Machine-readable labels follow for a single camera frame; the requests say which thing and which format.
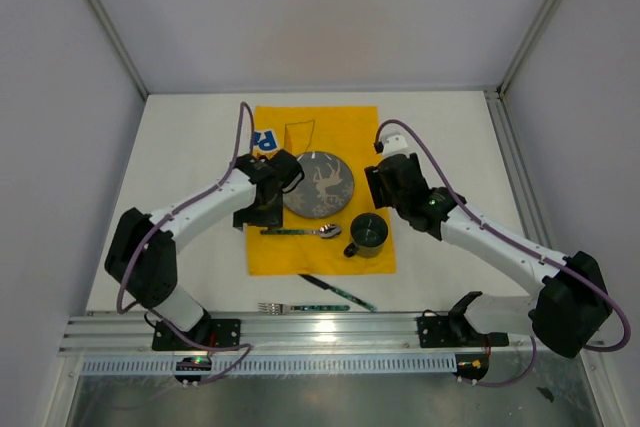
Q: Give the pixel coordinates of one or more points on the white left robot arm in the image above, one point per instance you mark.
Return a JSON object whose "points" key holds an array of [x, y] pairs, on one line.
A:
{"points": [[142, 256]]}

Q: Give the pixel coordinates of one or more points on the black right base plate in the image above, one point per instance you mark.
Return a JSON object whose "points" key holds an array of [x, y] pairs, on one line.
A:
{"points": [[453, 331]]}

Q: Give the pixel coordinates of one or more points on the aluminium mounting rail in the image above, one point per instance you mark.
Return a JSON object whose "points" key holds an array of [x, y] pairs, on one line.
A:
{"points": [[104, 333]]}

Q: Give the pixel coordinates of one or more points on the slotted cable duct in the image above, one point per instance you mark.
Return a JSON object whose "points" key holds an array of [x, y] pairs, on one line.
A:
{"points": [[262, 365]]}

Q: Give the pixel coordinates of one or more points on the dark green mug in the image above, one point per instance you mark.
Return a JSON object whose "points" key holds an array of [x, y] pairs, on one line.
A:
{"points": [[368, 232]]}

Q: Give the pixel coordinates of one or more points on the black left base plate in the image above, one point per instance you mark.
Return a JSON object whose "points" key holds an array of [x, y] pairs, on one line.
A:
{"points": [[209, 332]]}

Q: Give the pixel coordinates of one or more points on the controller board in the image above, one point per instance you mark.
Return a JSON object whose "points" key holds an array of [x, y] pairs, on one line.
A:
{"points": [[192, 369], [471, 367]]}

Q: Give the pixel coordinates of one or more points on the grey reindeer plate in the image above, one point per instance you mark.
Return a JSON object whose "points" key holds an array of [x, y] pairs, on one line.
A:
{"points": [[327, 188]]}

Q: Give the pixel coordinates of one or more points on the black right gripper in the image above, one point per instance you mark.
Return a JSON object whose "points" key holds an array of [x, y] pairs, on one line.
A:
{"points": [[378, 187]]}

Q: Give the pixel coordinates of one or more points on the spoon with green handle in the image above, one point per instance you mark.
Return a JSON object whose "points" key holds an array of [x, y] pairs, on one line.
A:
{"points": [[327, 231]]}

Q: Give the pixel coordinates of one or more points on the aluminium side rail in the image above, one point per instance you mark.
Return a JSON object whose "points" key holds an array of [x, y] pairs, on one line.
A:
{"points": [[526, 201]]}

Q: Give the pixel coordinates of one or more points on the fork with green handle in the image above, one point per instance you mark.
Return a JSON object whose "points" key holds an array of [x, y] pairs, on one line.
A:
{"points": [[283, 309]]}

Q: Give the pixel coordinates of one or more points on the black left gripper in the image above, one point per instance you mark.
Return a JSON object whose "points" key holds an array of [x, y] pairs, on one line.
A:
{"points": [[273, 219]]}

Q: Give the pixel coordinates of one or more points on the knife with green handle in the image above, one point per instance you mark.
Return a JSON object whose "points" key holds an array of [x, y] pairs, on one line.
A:
{"points": [[339, 292]]}

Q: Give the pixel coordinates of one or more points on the left controller board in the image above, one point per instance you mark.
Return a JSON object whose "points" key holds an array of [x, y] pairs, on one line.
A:
{"points": [[192, 369]]}

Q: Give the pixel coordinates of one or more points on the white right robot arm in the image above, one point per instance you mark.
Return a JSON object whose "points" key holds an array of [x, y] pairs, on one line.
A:
{"points": [[564, 302]]}

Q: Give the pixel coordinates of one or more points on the right controller board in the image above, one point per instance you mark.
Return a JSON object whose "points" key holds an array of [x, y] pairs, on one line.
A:
{"points": [[471, 367]]}

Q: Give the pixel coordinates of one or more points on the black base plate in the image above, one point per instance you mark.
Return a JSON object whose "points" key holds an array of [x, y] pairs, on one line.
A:
{"points": [[453, 331], [209, 332]]}

